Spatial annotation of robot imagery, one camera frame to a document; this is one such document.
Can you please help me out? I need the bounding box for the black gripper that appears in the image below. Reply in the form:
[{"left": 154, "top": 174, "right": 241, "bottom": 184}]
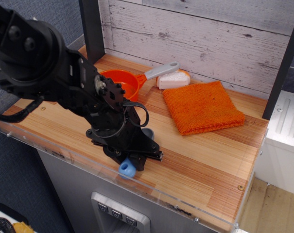
[{"left": 86, "top": 106, "right": 163, "bottom": 171}]

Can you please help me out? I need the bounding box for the blue and grey scoop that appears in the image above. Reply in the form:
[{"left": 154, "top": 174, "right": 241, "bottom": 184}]
[{"left": 119, "top": 128, "right": 155, "bottom": 179}]

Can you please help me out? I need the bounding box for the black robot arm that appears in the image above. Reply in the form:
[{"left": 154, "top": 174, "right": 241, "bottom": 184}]
[{"left": 0, "top": 6, "right": 163, "bottom": 171}]

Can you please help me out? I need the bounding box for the orange folded cloth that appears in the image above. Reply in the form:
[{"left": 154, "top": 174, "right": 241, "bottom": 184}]
[{"left": 163, "top": 81, "right": 245, "bottom": 135}]

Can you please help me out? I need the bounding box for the clear acrylic table guard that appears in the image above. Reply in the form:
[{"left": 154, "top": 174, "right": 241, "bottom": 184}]
[{"left": 0, "top": 35, "right": 269, "bottom": 233}]

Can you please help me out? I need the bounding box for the grey toy fridge cabinet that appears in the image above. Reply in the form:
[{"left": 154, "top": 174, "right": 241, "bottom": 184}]
[{"left": 38, "top": 151, "right": 213, "bottom": 233}]

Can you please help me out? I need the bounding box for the white and orange cheese wedge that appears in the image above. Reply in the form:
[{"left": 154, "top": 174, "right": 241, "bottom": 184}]
[{"left": 156, "top": 69, "right": 190, "bottom": 90}]

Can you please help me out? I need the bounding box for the white toy sink unit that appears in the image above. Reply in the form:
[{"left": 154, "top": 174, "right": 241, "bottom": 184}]
[{"left": 254, "top": 91, "right": 294, "bottom": 194}]

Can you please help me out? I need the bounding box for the orange pot with grey handle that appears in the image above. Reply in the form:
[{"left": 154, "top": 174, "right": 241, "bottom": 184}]
[{"left": 101, "top": 61, "right": 180, "bottom": 101}]

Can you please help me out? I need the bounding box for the black corrugated cable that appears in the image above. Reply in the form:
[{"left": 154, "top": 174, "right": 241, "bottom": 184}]
[{"left": 0, "top": 217, "right": 15, "bottom": 233}]

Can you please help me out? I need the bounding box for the dark grey left post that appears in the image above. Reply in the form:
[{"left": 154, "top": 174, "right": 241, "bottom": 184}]
[{"left": 79, "top": 0, "right": 105, "bottom": 64}]

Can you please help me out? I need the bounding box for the dark grey post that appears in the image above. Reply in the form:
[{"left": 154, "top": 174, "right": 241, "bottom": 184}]
[
  {"left": 262, "top": 28, "right": 294, "bottom": 120},
  {"left": 79, "top": 0, "right": 105, "bottom": 64}
]

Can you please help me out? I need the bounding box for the dark grey right post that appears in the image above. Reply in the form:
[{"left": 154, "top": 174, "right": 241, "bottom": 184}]
[{"left": 262, "top": 28, "right": 294, "bottom": 120}]

